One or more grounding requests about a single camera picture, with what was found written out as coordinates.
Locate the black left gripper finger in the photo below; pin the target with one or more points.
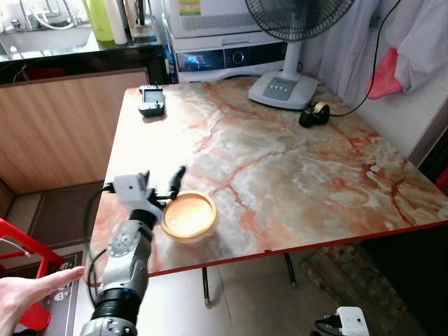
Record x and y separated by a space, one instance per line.
147 177
178 182

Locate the yellow round bowl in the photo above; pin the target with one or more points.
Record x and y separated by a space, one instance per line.
190 217

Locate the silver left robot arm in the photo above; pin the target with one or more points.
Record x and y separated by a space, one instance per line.
126 266

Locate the person's bare hand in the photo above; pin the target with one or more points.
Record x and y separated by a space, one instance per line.
28 290

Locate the grey handheld controller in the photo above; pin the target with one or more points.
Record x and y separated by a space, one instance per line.
151 98

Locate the wooden cabinet front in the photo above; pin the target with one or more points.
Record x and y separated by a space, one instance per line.
63 133

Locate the black table leg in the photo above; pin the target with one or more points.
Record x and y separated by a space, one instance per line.
206 287
289 269

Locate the red plastic object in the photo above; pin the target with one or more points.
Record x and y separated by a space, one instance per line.
442 180

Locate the white washing machine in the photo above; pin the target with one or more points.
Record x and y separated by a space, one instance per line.
210 59

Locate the black kitchen counter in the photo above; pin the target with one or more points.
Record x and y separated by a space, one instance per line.
70 61

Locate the red plastic stool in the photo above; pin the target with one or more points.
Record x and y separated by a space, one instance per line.
21 241

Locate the white stand fan black head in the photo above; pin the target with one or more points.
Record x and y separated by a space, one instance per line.
283 87

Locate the clear utensil holder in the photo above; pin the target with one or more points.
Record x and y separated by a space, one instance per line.
143 28

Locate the white plastic bottle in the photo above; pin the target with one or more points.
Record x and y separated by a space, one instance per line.
117 26

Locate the green plastic bottle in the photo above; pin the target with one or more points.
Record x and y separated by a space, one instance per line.
99 19

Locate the white appliance with yellow label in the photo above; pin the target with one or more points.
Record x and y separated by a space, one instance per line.
217 17

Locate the white sink basin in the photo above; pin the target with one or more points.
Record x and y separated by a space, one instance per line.
49 38

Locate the white hanging garment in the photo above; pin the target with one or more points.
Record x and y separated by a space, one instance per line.
420 35

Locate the pink cloth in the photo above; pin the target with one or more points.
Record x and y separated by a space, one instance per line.
385 77

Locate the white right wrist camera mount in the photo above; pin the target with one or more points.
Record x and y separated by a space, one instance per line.
352 323

